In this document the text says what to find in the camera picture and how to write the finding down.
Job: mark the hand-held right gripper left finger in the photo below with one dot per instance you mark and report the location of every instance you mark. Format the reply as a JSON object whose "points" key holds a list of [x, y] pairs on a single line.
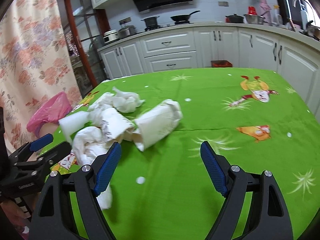
{"points": [[107, 166]]}

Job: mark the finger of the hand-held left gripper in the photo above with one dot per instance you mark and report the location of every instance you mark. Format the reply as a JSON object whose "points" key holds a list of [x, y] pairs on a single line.
{"points": [[41, 140], [57, 151]]}

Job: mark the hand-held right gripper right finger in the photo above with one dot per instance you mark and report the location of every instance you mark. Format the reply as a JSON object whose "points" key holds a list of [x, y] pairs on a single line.
{"points": [[212, 167]]}

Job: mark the beige trash bin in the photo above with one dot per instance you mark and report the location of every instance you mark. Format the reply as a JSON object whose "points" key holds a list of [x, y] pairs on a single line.
{"points": [[48, 130]]}

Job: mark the white plastic bag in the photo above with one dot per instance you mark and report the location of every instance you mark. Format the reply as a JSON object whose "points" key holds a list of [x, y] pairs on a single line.
{"points": [[85, 145]]}

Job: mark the white foam block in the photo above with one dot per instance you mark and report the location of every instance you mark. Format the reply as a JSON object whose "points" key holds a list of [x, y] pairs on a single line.
{"points": [[72, 125]]}

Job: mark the pink plastic bin liner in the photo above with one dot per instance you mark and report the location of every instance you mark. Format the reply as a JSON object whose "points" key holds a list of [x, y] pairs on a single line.
{"points": [[50, 110]]}

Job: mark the printed paper cup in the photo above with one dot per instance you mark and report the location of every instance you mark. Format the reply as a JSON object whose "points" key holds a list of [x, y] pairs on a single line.
{"points": [[112, 122]]}

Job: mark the white tissue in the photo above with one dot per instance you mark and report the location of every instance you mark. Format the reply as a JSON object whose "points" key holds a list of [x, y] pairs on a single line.
{"points": [[102, 100], [127, 102], [97, 116]]}

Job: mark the plain white paper cup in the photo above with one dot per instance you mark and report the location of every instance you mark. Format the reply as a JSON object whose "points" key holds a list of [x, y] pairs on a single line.
{"points": [[157, 122]]}

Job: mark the green printed tablecloth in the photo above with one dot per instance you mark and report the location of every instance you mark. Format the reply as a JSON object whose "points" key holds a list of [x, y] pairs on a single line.
{"points": [[200, 110]]}

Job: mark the brown wooden glass door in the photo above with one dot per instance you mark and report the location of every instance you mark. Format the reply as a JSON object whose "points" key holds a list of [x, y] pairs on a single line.
{"points": [[85, 55]]}

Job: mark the floral curtain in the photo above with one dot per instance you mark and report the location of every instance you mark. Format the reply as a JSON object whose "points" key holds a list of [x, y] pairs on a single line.
{"points": [[32, 42]]}

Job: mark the red box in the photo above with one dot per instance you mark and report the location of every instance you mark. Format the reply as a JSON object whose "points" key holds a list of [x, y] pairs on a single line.
{"points": [[221, 63]]}

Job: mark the white rice cooker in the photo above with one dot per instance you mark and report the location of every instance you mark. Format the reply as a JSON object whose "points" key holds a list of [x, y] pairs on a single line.
{"points": [[110, 36]]}

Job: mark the white lower cabinets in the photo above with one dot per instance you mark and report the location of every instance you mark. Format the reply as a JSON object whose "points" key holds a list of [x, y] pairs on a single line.
{"points": [[170, 42]]}

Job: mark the silver pressure cooker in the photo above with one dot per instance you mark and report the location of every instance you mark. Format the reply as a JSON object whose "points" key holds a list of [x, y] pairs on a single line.
{"points": [[126, 32]]}

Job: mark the grey kitchen countertop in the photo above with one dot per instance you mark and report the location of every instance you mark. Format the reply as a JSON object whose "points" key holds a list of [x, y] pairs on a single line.
{"points": [[200, 25]]}

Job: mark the gas stove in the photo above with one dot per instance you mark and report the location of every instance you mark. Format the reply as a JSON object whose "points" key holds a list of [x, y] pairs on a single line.
{"points": [[162, 26]]}

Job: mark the black lidded pot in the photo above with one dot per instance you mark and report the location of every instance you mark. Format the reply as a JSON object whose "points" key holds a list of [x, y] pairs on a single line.
{"points": [[234, 18]]}

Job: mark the black cooking pot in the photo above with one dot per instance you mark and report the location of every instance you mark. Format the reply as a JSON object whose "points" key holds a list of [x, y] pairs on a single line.
{"points": [[150, 21]]}

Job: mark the black frying pan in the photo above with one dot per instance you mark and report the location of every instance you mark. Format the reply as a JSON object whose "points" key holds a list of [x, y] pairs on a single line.
{"points": [[180, 18]]}

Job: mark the steel bowl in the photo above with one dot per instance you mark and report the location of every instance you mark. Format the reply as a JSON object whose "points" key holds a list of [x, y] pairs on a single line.
{"points": [[254, 19]]}

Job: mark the red cup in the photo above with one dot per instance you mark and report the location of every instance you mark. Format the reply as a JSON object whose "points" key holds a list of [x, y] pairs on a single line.
{"points": [[252, 10]]}

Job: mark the clear spray bottle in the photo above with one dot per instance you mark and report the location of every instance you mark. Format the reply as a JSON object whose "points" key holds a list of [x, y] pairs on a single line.
{"points": [[277, 17]]}

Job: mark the dark wall socket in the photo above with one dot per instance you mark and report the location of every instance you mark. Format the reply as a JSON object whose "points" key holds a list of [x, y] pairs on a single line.
{"points": [[125, 20]]}

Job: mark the grey wall socket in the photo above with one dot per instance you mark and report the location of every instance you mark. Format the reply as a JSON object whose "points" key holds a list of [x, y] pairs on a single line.
{"points": [[223, 3]]}

